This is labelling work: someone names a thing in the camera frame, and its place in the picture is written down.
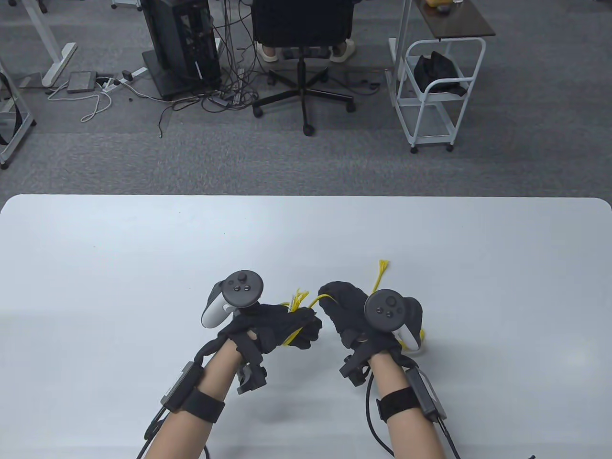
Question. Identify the person's right forearm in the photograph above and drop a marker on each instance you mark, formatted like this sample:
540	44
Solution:
387	377

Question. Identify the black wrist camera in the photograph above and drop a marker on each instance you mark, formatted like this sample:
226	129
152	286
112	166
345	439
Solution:
251	377
354	370

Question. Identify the white utility cart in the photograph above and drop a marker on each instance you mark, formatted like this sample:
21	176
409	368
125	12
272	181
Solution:
459	21

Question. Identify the white rolling cart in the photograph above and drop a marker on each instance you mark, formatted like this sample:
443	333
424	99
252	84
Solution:
432	137

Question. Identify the white metal frame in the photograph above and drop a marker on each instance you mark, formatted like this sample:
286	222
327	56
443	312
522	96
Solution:
18	142

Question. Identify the black power adapter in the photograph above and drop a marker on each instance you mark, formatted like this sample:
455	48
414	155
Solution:
127	75

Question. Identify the person's left hand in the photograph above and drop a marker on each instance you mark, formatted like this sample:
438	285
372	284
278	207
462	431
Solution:
267	325

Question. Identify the white desk leg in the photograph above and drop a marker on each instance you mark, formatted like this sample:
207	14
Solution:
45	38

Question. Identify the black caster wheel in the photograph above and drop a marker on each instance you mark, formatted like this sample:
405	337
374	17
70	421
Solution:
43	5

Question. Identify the yellow object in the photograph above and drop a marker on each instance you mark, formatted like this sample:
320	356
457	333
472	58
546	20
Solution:
436	2

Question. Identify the black wrist sensor box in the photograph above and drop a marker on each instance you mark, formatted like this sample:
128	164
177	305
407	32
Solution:
203	404
399	401

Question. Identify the grey handheld controller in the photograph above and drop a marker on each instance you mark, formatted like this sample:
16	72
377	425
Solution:
387	308
244	287

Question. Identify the black bag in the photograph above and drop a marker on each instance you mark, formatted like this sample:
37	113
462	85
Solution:
437	69

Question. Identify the grey flat floor box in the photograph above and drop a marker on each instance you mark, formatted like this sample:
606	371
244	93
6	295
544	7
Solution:
81	82

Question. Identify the person's left forearm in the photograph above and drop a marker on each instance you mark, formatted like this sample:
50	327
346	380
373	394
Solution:
215	377

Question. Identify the white power strip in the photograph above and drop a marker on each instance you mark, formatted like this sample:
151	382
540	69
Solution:
139	71

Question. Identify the person's right hand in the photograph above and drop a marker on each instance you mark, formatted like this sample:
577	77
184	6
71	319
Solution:
346	306

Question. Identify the black computer tower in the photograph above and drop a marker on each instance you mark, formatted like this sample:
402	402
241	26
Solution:
167	43

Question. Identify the black office chair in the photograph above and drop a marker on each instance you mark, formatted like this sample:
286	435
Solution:
301	19

